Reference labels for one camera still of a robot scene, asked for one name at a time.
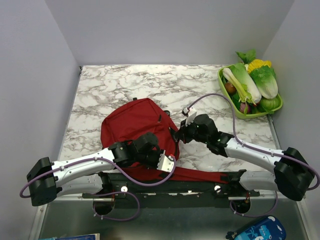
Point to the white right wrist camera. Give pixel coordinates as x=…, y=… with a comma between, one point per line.
x=190, y=113

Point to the blue book at bottom edge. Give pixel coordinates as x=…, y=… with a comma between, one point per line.
x=94, y=236

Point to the purple onion toy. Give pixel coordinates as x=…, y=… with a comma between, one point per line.
x=245, y=108

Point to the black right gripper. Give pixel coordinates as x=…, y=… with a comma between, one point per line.
x=182, y=132

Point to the brown mushroom toy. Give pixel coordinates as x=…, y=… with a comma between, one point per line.
x=231, y=90

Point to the white green bok choy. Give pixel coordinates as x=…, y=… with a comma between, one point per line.
x=238, y=76

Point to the green napa cabbage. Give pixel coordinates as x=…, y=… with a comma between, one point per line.
x=265, y=79

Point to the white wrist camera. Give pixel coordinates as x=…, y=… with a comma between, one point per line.
x=190, y=113
x=166, y=162

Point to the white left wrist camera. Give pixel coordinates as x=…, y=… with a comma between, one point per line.
x=166, y=162

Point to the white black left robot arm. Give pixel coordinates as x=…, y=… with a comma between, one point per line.
x=46, y=178

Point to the aluminium rail frame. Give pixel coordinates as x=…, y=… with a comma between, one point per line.
x=264, y=194

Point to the yellow corn toy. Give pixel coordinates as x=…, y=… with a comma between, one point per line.
x=257, y=63

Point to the green vegetable basket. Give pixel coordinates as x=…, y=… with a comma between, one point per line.
x=254, y=111

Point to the red student backpack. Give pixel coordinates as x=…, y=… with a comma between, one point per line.
x=139, y=117

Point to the dark blue pencil case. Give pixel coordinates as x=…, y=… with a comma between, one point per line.
x=264, y=228

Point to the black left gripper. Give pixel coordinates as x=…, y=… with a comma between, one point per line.
x=155, y=166

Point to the green leafy vegetable toy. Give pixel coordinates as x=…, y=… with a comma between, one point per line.
x=247, y=57

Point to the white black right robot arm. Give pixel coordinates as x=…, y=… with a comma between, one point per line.
x=284, y=171

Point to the green round pumpkin toy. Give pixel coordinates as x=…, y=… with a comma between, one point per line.
x=268, y=105

